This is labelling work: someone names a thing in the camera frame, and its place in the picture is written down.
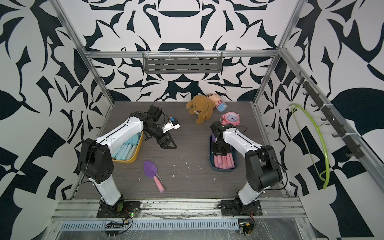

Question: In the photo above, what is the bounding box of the dark teal storage box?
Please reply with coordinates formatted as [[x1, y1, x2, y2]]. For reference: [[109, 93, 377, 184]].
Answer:
[[209, 134, 237, 172]]

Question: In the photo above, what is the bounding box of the purple shovel pink handle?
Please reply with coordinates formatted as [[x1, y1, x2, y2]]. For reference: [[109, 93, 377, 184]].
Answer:
[[143, 160, 165, 193], [211, 154, 236, 171]]

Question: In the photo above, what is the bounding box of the yellow plastic storage box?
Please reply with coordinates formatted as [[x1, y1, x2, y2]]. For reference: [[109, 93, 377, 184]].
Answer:
[[112, 132, 143, 164]]

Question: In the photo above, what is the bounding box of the light blue shovel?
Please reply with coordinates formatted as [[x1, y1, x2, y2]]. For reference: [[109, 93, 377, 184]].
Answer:
[[112, 133, 141, 161]]

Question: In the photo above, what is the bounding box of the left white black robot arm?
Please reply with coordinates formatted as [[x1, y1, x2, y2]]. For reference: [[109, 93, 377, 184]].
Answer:
[[78, 106, 180, 213]]

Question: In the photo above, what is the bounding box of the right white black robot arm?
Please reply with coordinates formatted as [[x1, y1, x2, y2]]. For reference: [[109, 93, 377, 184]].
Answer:
[[210, 121, 283, 206]]

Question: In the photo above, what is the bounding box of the pink alarm clock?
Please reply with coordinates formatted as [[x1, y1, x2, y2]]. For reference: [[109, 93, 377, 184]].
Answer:
[[220, 112, 240, 126]]

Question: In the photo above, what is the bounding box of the small pig doll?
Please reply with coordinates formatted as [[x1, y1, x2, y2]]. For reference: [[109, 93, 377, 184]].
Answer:
[[207, 93, 228, 112]]

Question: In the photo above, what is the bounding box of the brown plush dog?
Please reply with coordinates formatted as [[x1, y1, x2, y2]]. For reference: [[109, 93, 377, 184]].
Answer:
[[186, 95, 215, 125]]

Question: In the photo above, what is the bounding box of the green plastic hanger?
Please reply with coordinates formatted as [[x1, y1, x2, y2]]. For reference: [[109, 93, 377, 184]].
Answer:
[[288, 103, 331, 190]]

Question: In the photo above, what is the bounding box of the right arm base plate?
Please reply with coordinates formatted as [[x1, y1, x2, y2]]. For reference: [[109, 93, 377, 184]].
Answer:
[[218, 199, 263, 217]]

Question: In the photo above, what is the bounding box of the grey metal wall shelf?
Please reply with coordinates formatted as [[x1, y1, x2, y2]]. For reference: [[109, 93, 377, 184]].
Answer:
[[143, 51, 223, 74]]

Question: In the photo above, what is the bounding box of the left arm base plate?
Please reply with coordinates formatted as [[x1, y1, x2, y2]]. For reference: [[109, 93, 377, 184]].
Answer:
[[97, 200, 141, 219]]

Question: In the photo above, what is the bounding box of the white perforated cable duct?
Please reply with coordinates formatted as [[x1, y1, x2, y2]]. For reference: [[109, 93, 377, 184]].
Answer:
[[60, 219, 240, 232]]

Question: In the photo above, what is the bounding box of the black wall hook rail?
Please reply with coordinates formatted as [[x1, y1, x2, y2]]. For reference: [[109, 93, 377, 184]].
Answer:
[[297, 72, 366, 159]]

